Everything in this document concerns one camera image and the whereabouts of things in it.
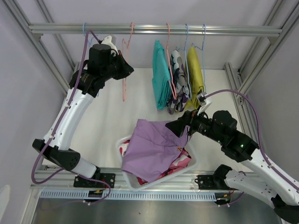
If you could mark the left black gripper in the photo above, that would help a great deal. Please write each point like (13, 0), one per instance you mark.
(125, 69)

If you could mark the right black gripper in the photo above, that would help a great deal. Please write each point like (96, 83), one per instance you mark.
(190, 118)

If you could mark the pink wire hanger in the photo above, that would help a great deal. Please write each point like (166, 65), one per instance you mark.
(125, 49)

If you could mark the pink camouflage trousers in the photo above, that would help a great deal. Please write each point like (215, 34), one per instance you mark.
(182, 162)

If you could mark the lilac purple trousers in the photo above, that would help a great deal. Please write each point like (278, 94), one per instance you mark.
(152, 149)

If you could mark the teal trousers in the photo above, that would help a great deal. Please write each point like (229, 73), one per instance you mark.
(161, 76)

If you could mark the light blue wire hanger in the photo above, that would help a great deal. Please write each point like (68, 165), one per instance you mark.
(85, 30)

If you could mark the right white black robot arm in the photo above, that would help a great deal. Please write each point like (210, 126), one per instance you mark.
(278, 189)

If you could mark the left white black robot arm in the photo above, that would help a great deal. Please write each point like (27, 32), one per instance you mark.
(105, 62)

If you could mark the blue hanger under camouflage trousers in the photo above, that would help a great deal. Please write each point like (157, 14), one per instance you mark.
(186, 62)

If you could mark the olive yellow trousers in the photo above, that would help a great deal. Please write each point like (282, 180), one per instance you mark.
(196, 77)

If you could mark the purple grey camouflage trousers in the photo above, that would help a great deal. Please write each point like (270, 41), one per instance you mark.
(180, 82)

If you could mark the blue hanger under olive trousers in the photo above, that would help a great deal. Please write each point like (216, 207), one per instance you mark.
(202, 49)

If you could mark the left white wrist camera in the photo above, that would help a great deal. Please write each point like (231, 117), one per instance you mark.
(107, 46)

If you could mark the aluminium hanging rail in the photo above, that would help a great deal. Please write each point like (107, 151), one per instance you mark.
(144, 29)

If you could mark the left aluminium frame posts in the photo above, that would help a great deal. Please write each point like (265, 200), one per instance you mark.
(50, 48)

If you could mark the aluminium frame posts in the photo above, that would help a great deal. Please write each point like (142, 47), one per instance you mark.
(269, 76)
(50, 48)

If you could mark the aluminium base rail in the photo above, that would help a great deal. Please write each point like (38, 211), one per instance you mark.
(64, 180)

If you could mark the white slotted cable duct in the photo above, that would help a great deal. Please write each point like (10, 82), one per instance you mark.
(129, 195)

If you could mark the right aluminium frame posts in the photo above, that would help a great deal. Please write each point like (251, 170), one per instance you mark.
(269, 76)

